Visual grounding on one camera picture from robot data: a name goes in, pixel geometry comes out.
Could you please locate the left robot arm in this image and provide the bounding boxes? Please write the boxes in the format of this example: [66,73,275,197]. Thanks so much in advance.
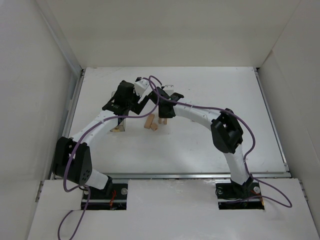
[52,77,150,194]

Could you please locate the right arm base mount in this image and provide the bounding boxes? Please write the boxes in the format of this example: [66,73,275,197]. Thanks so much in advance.
[215,181,265,210]

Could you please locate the clear plastic box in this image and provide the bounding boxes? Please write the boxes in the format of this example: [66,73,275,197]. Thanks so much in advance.
[109,90,128,132]

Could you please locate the small wood cube block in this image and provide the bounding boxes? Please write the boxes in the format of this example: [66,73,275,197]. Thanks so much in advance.
[150,122,159,132]

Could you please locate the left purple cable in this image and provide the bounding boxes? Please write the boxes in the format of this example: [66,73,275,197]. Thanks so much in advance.
[57,76,162,239]

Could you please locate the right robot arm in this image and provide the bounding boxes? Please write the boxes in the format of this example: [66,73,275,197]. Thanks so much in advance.
[152,87,251,199]

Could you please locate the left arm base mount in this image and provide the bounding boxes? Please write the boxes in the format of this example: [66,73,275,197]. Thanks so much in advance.
[80,181,129,211]

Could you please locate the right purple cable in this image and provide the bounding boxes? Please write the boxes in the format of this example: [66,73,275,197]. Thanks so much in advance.
[148,75,293,209]

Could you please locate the long wood block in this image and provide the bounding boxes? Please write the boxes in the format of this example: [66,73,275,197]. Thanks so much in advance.
[144,114,155,129]

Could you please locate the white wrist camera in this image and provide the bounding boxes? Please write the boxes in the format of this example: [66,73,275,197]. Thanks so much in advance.
[163,85,175,96]
[134,77,150,97]

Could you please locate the purple cable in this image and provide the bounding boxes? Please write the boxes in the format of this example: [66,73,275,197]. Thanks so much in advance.
[148,75,293,209]
[57,76,162,239]

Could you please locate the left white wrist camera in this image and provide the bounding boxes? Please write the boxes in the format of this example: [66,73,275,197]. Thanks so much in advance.
[134,77,150,97]

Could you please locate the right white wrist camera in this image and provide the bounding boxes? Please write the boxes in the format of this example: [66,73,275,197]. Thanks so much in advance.
[163,85,175,96]

